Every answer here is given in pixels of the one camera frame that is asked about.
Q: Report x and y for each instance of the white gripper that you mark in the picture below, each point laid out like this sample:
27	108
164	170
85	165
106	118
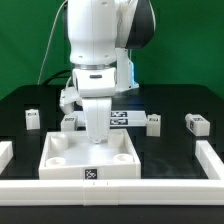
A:
96	89

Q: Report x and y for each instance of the white square table top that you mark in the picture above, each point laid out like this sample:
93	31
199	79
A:
71	155

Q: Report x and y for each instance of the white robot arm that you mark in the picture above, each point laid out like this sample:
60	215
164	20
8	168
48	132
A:
100	34

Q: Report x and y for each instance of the white marker plate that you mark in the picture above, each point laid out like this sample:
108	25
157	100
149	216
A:
119	118

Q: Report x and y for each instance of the white U-shaped fence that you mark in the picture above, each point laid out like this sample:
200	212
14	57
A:
208	191

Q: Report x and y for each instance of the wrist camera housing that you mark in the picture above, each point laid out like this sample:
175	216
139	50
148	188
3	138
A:
68	96

